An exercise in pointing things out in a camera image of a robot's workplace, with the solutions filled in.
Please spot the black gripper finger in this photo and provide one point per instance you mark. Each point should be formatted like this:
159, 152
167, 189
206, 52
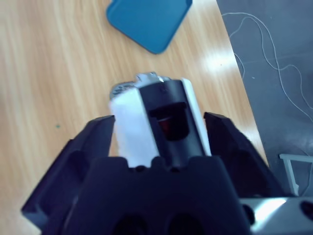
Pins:
73, 166
239, 156

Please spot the red coffee capsule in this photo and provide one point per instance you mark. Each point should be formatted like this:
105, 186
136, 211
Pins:
166, 126

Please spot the white capsule coffee machine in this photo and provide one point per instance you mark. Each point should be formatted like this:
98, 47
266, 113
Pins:
129, 122

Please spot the black drip tray silver grate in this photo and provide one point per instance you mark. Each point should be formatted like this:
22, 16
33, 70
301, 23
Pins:
119, 90

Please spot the blue rectangular plastic tray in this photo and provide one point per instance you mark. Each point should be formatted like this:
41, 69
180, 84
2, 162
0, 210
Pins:
146, 24

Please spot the white metal frame leg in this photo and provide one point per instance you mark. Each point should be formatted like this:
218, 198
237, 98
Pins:
291, 171

